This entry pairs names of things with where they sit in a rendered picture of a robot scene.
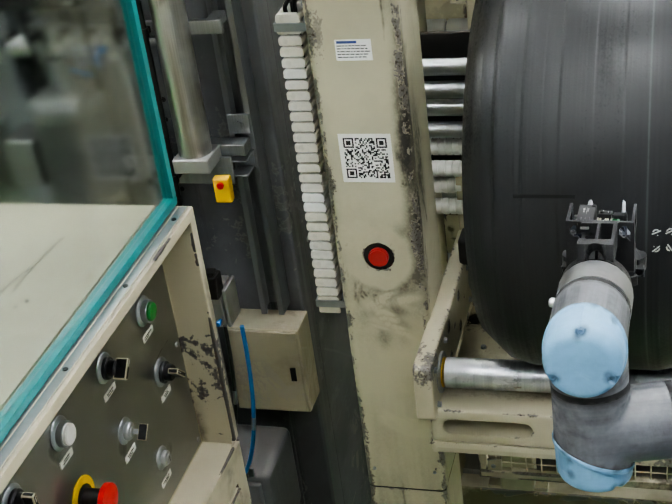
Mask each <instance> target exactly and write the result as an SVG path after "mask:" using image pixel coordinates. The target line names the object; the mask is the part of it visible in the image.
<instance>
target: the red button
mask: <svg viewBox="0 0 672 504"><path fill-rule="evenodd" d="M368 259H369V261H370V263H371V264H373V265H374V266H377V267H382V266H385V265H386V264H387V263H388V260H389V254H388V252H387V251H386V250H385V249H383V248H380V247H376V248H373V249H371V251H370V252H369V255H368Z"/></svg>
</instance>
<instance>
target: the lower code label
mask: <svg viewBox="0 0 672 504"><path fill-rule="evenodd" d="M337 135H338V142H339V150H340V158H341V165H342V173H343V180H344V182H395V173H394V164H393V154H392V145H391V136H390V134H337Z"/></svg>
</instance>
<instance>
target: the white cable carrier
mask: <svg viewBox="0 0 672 504"><path fill-rule="evenodd" d="M293 9H295V11H293ZM293 9H291V8H290V4H288V6H287V10H288V11H285V12H284V13H283V9H282V8H281V9H280V11H279V12H278V13H277V14H276V16H275V22H276V23H302V22H305V19H304V12H303V6H301V1H299V2H297V8H293ZM277 34H278V35H281V36H280V37H279V38H278V42H279V45H280V46H282V48H281V49H280V56H281V57H284V58H283V60H282V67H283V68H286V69H285V70H284V72H283V75H284V78H285V79H287V80H286V82H285V88H286V89H287V90H289V91H288V92H287V100H291V101H290V102H289V104H288V107H289V110H290V111H292V112H291V113H290V120H291V121H294V122H293V123H292V126H291V127H292V131H293V132H295V133H294V135H293V140H294V142H297V143H296V144H295V151H296V152H298V153H297V155H296V161H297V162H299V164H298V172H301V173H300V175H299V180H300V182H302V184H301V191H302V192H304V193H303V195H302V201H303V202H305V203H304V206H303V207H304V211H306V214H305V219H306V221H308V222H307V225H306V227H307V230H308V231H309V233H308V239H309V240H311V241H310V249H312V251H311V258H313V261H312V266H313V268H315V269H314V276H315V277H316V279H315V284H316V286H318V287H317V290H316V291H317V295H319V296H318V300H342V301H344V297H343V290H342V283H341V275H340V268H339V261H338V254H337V247H336V240H335V233H334V226H333V218H332V211H331V204H330V195H329V187H328V180H327V175H326V168H325V161H324V154H323V147H322V140H321V133H320V126H319V119H318V111H317V104H316V97H315V90H314V83H313V76H312V69H311V62H310V54H309V47H308V40H307V33H306V31H302V32H277ZM319 311H320V312H324V313H341V308H335V307H319Z"/></svg>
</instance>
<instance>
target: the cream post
mask: <svg viewBox="0 0 672 504"><path fill-rule="evenodd" d="M302 4H303V12H304V19H305V26H306V33H307V40H308V47H309V54H310V62H311V69H312V76H313V83H314V90H315V97H316V104H317V111H318V119H319V126H320V133H321V140H322V147H323V154H324V161H325V168H326V175H327V180H328V187H329V195H330V204H331V211H332V218H333V226H334V233H335V240H336V247H337V254H338V261H339V268H340V275H341V283H342V290H343V297H344V303H345V309H346V314H347V322H348V332H349V340H350V347H351V354H352V361H353V368H354V375H355V382H356V390H357V397H358V404H359V411H360V418H361V425H362V432H363V439H364V447H365V454H366V461H367V468H368V475H369V482H370V489H371V497H372V504H463V493H462V483H461V472H460V461H459V453H453V452H439V451H434V450H433V443H432V442H433V438H432V431H431V422H430V420H421V419H419V418H418V415H417V407H416V398H415V389H414V380H413V371H412V369H413V364H414V361H415V358H416V355H417V352H418V349H419V346H420V343H421V340H422V337H423V334H424V331H425V328H426V325H427V322H428V321H429V320H430V318H431V313H432V310H433V307H434V304H435V302H436V299H437V296H438V293H439V290H440V287H441V284H442V281H443V278H442V267H441V256H440V245H439V235H438V224H437V213H436V202H435V191H434V181H433V170H432V159H431V148H430V138H429V127H428V116H427V105H426V94H425V84H424V73H423V62H422V51H421V40H420V30H419V19H418V8H417V0H302ZM342 39H371V47H372V56H373V60H357V61H337V60H336V52H335V44H334V40H342ZM337 134H390V136H391V145H392V154H393V164H394V173H395V182H344V180H343V173H342V165H341V158H340V150H339V142H338V135H337ZM376 247H380V248H383V249H385V250H386V251H387V252H388V254H389V260H388V263H387V264H386V265H385V266H382V267H377V266H374V265H373V264H371V263H370V261H369V259H368V255H369V252H370V251H371V249H373V248H376Z"/></svg>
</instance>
